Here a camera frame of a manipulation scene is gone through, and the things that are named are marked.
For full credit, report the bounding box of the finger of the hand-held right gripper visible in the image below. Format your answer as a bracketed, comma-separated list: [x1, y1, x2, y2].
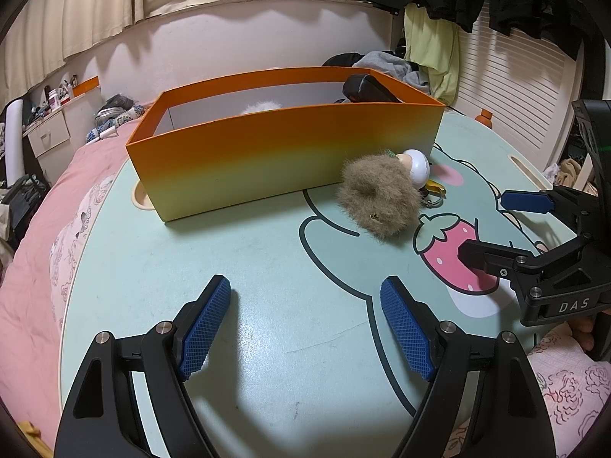
[501, 186, 598, 231]
[457, 239, 589, 281]

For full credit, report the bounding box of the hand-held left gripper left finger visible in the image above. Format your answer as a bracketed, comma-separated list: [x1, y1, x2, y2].
[53, 274, 233, 458]

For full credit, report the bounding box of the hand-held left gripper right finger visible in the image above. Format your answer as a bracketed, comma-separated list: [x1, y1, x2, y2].
[379, 275, 557, 458]

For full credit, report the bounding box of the white-headed doll keychain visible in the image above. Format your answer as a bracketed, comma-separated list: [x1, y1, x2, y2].
[384, 149, 447, 208]

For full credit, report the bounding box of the brown furry scrunchie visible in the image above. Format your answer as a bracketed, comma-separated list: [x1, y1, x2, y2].
[340, 153, 423, 239]

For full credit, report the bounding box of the orange cardboard box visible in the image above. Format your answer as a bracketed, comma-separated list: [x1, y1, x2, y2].
[125, 67, 447, 223]

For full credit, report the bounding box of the black pouch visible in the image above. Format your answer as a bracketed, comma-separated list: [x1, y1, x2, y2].
[342, 74, 402, 105]

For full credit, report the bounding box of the white furry scrunchie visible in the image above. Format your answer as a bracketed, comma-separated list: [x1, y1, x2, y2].
[239, 100, 282, 115]

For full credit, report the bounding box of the person's right hand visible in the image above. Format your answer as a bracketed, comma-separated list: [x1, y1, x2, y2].
[566, 315, 597, 356]

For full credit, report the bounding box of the beige cloth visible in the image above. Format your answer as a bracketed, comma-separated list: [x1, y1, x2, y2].
[558, 157, 584, 188]

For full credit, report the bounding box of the white slatted panel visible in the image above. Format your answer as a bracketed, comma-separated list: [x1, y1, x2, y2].
[449, 0, 587, 163]

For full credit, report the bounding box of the pink bed sheet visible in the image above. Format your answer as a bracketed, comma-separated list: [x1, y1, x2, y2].
[0, 124, 158, 458]

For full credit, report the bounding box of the yellow-green hanging garment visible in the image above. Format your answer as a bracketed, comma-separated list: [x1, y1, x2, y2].
[403, 2, 461, 101]

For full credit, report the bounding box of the grey crumpled garment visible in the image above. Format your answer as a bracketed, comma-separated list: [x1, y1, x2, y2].
[353, 50, 433, 97]

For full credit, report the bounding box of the clothes heap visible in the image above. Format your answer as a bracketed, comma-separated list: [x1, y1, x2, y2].
[0, 174, 49, 240]

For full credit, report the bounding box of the blue patterned pillow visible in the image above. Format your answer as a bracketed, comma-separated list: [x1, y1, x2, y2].
[85, 105, 146, 144]

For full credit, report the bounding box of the black crumpled garment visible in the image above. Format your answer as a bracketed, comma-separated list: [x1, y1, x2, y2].
[322, 52, 364, 68]

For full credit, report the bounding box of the grey knit cloth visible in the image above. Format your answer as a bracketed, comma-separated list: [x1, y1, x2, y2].
[95, 94, 137, 120]

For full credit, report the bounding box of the white drawer nightstand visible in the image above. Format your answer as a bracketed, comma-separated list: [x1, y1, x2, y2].
[24, 90, 101, 158]

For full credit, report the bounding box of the white rolled mat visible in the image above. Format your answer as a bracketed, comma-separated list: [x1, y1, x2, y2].
[2, 99, 26, 188]

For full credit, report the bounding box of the cluster of small bottles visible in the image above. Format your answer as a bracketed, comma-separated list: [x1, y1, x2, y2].
[29, 74, 80, 120]

